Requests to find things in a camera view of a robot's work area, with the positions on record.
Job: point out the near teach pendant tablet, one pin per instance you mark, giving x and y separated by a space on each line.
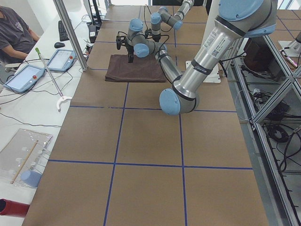
24 79

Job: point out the dark brown t-shirt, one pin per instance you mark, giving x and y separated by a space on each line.
140 70

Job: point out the seated person in grey shirt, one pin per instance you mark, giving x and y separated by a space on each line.
16 38

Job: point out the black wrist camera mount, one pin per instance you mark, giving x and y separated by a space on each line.
121 40

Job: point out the clear plastic bag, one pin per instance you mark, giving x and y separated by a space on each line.
13 154

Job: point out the wooden stick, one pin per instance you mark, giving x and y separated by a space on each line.
24 162

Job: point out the teach pendant tablet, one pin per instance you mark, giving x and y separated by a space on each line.
24 79
61 60

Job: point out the black keyboard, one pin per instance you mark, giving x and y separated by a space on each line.
63 36

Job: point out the red cylinder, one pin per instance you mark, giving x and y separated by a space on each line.
13 208

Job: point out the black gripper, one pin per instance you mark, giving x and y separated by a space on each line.
156 36
129 50

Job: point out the aluminium frame post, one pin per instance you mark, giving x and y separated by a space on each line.
62 11

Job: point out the blue plastic cup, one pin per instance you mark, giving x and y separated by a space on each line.
31 178

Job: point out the pink metal rod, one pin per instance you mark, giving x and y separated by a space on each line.
63 97

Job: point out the far teach pendant tablet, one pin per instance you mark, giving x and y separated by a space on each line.
61 60

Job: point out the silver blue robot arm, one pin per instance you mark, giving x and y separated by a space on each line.
235 19
174 21

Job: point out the black computer mouse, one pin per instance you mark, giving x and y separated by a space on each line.
59 45

